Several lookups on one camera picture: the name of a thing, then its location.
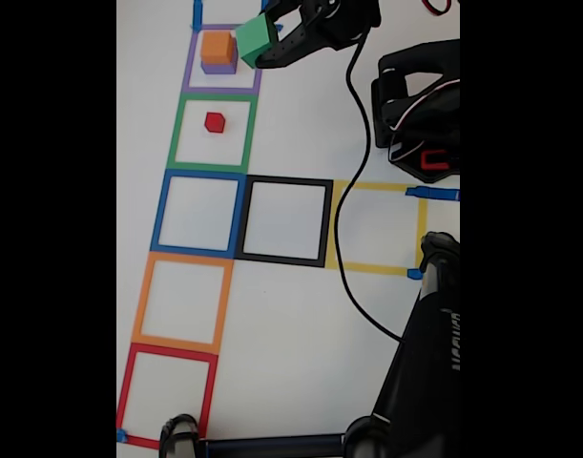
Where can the green cube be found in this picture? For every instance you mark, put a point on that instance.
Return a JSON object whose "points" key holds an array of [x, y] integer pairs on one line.
{"points": [[255, 40]]}

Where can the small red cube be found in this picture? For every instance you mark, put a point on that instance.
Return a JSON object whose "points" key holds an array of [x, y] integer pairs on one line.
{"points": [[214, 121]]}

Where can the green square frame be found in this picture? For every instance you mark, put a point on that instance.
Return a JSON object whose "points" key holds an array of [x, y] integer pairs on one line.
{"points": [[174, 138]]}

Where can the black square frame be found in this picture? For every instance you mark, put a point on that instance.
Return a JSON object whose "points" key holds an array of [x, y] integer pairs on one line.
{"points": [[241, 219]]}

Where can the yellow square frame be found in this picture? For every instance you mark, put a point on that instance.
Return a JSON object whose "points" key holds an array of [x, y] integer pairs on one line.
{"points": [[367, 268]]}

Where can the black camera tripod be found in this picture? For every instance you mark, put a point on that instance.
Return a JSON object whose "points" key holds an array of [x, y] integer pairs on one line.
{"points": [[424, 358]]}

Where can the red square frame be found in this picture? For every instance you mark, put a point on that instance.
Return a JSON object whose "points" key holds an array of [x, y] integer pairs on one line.
{"points": [[125, 391]]}

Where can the purple cube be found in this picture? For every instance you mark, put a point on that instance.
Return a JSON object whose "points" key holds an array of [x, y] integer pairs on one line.
{"points": [[217, 69]]}

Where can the blue tape strip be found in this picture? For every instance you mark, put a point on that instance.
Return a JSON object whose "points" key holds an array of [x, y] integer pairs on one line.
{"points": [[197, 14], [264, 5], [414, 274], [121, 435], [434, 194]]}

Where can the orange cube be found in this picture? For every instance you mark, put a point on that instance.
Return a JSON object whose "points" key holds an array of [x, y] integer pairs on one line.
{"points": [[217, 47]]}

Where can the red printed clamp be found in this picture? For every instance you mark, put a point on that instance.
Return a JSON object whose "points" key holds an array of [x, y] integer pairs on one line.
{"points": [[434, 162]]}

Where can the purple square frame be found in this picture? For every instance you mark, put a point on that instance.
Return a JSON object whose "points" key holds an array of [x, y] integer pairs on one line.
{"points": [[190, 67]]}

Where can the blue square frame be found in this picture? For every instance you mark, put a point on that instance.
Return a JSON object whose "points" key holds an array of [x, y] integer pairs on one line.
{"points": [[158, 214]]}

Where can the orange square frame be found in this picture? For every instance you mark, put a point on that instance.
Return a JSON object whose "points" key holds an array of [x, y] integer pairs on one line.
{"points": [[140, 305]]}

